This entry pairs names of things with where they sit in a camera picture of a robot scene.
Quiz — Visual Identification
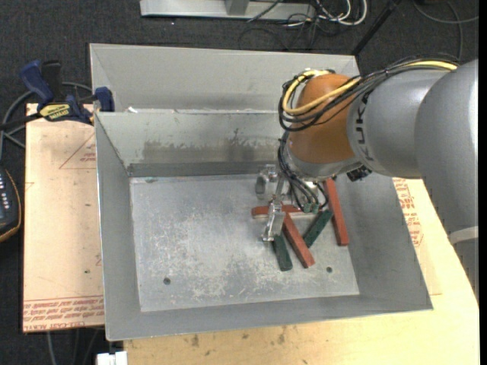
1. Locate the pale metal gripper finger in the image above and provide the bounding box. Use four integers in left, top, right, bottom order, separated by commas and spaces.
253, 164, 278, 196
260, 202, 286, 243

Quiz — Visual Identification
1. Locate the dark green flat block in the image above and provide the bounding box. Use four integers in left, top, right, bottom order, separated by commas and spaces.
302, 209, 335, 249
271, 233, 294, 272

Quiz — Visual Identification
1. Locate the grey metal bin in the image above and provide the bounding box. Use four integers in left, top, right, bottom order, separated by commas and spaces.
89, 43, 434, 342

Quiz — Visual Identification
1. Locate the red-brown flat block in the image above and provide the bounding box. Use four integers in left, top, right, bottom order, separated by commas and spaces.
282, 211, 317, 269
250, 205, 305, 219
323, 178, 350, 247

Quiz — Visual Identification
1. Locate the brown cardboard board, red print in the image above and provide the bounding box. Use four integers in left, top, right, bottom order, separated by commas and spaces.
22, 103, 444, 334

